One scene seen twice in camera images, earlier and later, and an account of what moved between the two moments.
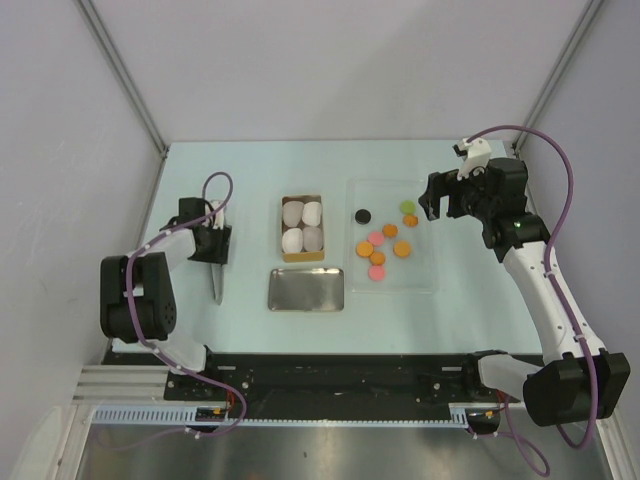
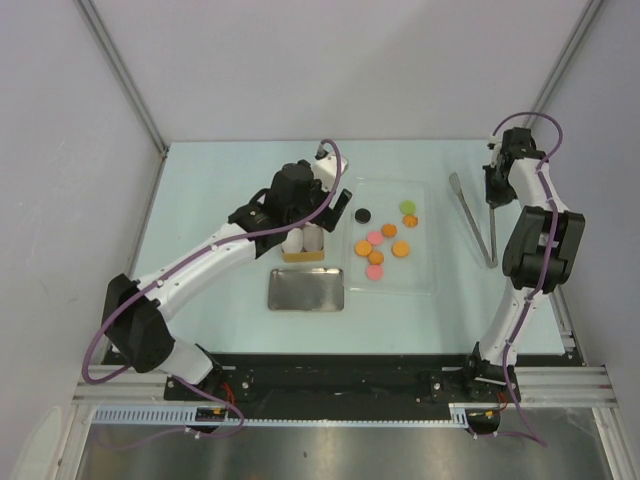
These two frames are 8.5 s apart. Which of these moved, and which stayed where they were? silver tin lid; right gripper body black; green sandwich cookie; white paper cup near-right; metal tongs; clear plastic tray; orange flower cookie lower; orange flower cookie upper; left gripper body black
Moved: left gripper body black; metal tongs; right gripper body black
Stayed: clear plastic tray; orange flower cookie lower; silver tin lid; orange flower cookie upper; green sandwich cookie; white paper cup near-right
